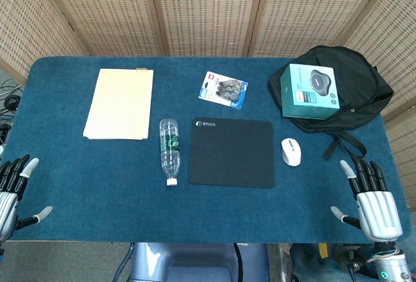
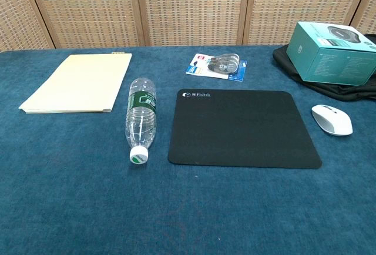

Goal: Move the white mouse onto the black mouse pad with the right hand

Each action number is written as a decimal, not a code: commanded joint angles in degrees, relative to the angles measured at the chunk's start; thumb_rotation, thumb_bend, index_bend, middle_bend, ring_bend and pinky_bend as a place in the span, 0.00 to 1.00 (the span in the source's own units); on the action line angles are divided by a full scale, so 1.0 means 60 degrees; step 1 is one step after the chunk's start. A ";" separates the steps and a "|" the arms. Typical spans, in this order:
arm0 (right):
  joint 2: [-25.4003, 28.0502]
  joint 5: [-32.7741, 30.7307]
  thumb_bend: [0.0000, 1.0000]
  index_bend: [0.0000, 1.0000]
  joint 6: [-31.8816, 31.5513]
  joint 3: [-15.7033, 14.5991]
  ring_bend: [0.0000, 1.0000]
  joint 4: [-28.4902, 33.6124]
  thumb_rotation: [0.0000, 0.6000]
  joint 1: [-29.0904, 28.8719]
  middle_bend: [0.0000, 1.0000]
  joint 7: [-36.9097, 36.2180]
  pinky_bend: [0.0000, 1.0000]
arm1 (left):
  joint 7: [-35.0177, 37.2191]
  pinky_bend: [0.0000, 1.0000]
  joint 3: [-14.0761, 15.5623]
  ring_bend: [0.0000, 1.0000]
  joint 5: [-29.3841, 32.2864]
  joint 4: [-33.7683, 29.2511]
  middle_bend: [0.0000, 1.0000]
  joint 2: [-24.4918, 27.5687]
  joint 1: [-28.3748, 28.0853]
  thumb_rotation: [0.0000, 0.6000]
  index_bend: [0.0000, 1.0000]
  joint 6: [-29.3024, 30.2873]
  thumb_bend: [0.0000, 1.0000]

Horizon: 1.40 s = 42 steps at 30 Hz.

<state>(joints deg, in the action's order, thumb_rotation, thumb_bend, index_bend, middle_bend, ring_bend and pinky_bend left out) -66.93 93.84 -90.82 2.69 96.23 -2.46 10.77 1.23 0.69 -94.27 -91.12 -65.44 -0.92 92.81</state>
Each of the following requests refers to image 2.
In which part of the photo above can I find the white computer mouse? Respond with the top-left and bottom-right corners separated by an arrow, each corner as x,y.
311,104 -> 354,136

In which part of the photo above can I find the black mouse pad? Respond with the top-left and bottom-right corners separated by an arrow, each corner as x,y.
167,89 -> 323,170

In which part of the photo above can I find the clear plastic water bottle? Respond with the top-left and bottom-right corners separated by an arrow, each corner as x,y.
125,77 -> 157,166

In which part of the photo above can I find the correction tape blister pack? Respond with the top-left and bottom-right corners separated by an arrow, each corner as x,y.
185,52 -> 247,83

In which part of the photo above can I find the black backpack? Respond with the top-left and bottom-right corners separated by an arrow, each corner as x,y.
272,33 -> 376,100

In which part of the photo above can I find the woven wicker folding screen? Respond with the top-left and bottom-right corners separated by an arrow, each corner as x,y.
0,0 -> 376,52

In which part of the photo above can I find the manila paper folder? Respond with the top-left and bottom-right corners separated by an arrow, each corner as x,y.
18,51 -> 133,115

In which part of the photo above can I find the blue table cloth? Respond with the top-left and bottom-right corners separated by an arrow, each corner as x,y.
0,43 -> 376,255

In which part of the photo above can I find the teal product box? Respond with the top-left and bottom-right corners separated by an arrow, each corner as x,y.
286,21 -> 376,86

